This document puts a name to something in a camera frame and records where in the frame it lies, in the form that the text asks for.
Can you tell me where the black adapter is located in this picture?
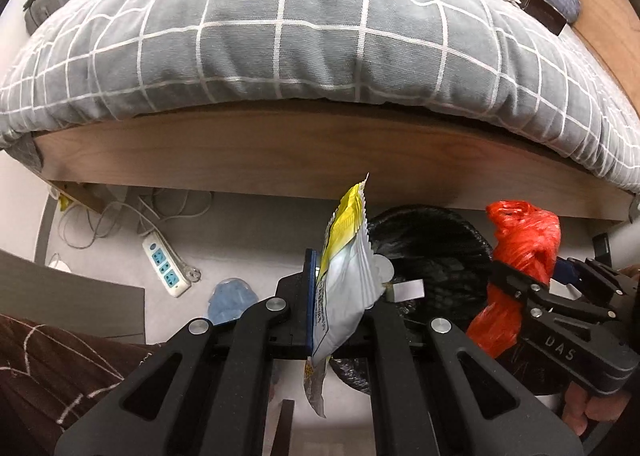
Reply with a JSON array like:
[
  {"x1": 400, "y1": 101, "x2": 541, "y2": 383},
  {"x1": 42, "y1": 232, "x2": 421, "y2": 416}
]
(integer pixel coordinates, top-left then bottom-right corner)
[{"x1": 592, "y1": 233, "x2": 612, "y2": 264}]

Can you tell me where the grey checked bed sheet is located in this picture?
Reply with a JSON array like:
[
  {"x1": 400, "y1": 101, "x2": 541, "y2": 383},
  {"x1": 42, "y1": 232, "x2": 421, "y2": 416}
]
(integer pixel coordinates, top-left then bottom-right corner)
[{"x1": 0, "y1": 0, "x2": 640, "y2": 194}]

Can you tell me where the wooden bed frame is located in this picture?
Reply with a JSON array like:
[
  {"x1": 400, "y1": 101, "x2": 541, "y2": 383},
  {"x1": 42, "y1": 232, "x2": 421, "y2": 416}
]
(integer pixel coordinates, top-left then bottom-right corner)
[{"x1": 30, "y1": 0, "x2": 640, "y2": 224}]

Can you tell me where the grey board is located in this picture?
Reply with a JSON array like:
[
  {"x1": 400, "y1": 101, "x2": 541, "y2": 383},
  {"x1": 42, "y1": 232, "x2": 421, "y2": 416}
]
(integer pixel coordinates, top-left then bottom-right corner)
[{"x1": 0, "y1": 249, "x2": 146, "y2": 343}]

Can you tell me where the person's left leg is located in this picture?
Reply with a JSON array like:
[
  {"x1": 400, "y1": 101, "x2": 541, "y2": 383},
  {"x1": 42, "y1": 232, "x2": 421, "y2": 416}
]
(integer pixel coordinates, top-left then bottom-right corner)
[{"x1": 0, "y1": 313, "x2": 156, "y2": 456}]

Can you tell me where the red plastic bag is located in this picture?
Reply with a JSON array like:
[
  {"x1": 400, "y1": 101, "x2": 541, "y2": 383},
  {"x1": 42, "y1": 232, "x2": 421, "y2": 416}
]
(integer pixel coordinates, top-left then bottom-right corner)
[{"x1": 465, "y1": 200, "x2": 562, "y2": 362}]

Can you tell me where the white cable tangle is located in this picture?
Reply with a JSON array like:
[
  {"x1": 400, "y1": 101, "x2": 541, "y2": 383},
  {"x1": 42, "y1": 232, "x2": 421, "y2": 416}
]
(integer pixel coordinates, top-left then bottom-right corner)
[{"x1": 50, "y1": 186, "x2": 211, "y2": 257}]

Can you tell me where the person's right hand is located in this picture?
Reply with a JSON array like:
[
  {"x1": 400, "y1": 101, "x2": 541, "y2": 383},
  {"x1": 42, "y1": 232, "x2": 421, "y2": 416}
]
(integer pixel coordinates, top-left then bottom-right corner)
[{"x1": 562, "y1": 383, "x2": 631, "y2": 437}]

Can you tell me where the trash bin with black liner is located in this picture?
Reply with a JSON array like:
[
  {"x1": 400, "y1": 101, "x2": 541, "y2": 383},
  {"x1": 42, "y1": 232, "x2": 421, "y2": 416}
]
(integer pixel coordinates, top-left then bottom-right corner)
[{"x1": 330, "y1": 205, "x2": 501, "y2": 397}]

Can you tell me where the blue shoe cover left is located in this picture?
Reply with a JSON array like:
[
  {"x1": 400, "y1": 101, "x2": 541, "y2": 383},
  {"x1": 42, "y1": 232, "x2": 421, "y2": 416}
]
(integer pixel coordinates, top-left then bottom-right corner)
[{"x1": 207, "y1": 277, "x2": 258, "y2": 326}]

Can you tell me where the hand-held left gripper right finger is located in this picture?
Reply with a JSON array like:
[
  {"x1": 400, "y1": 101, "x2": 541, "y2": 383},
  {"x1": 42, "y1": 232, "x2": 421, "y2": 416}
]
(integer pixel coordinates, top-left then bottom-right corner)
[{"x1": 357, "y1": 300, "x2": 583, "y2": 456}]

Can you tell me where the yellow and white snack packet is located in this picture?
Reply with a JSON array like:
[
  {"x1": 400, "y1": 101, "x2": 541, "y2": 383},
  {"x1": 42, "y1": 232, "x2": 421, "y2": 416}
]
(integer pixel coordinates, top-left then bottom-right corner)
[{"x1": 302, "y1": 172, "x2": 386, "y2": 419}]

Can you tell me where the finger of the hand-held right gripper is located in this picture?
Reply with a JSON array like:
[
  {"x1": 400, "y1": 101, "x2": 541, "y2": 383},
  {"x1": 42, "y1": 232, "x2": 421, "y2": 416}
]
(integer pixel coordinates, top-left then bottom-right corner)
[
  {"x1": 551, "y1": 257, "x2": 640, "y2": 323},
  {"x1": 490, "y1": 262, "x2": 557, "y2": 325}
]

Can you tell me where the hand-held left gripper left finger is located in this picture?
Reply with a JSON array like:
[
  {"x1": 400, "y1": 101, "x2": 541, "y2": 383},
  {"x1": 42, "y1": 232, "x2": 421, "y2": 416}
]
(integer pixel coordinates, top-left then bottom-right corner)
[{"x1": 54, "y1": 249, "x2": 321, "y2": 456}]

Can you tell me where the white power strip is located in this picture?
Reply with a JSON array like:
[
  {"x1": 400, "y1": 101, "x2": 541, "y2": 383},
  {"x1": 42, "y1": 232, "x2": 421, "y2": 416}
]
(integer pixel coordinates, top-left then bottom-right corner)
[{"x1": 142, "y1": 231, "x2": 202, "y2": 298}]

